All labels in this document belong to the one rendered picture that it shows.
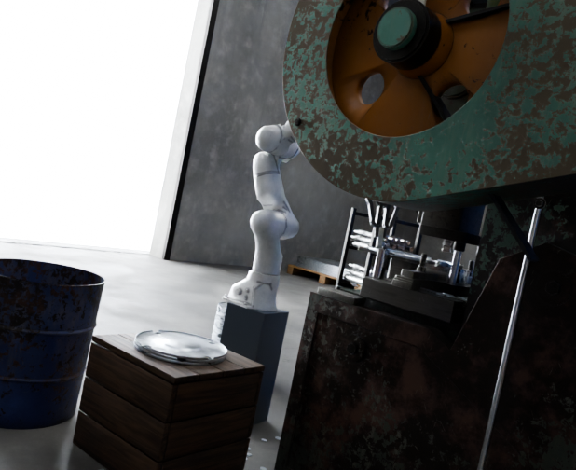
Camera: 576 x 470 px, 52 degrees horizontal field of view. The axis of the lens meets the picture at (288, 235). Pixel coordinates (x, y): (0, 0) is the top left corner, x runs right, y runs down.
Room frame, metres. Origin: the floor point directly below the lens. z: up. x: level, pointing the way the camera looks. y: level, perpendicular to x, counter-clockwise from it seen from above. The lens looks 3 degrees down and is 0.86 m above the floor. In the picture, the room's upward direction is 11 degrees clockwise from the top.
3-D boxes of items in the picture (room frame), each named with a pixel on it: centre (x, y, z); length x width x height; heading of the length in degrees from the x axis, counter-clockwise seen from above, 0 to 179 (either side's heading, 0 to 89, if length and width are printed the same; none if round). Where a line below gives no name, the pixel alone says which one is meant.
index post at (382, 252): (1.79, -0.29, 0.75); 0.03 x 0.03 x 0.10; 48
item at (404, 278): (1.71, -0.39, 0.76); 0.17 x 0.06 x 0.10; 138
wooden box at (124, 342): (1.86, 0.26, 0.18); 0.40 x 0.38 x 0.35; 52
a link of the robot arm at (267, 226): (2.32, 0.08, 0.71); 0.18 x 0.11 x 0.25; 149
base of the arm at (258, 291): (2.37, 0.09, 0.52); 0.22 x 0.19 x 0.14; 59
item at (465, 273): (1.84, -0.50, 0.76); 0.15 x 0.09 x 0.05; 138
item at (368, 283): (1.84, -0.50, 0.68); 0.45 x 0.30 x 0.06; 138
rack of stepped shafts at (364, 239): (4.48, -0.70, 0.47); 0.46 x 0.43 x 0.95; 28
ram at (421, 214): (1.86, -0.47, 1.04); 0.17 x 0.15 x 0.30; 48
